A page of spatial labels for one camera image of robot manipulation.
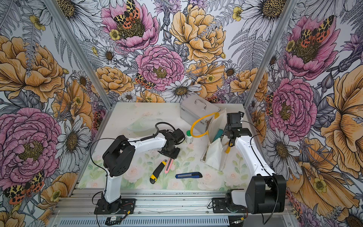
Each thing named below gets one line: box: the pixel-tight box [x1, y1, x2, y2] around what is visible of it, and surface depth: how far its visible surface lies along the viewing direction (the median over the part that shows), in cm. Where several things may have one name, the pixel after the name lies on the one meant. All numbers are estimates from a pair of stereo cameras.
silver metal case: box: [180, 94, 221, 134], surface depth 101 cm
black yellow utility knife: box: [149, 159, 167, 184], surface depth 87 cm
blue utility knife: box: [174, 171, 203, 179], surface depth 87 cm
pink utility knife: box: [164, 157, 174, 174], surface depth 90 cm
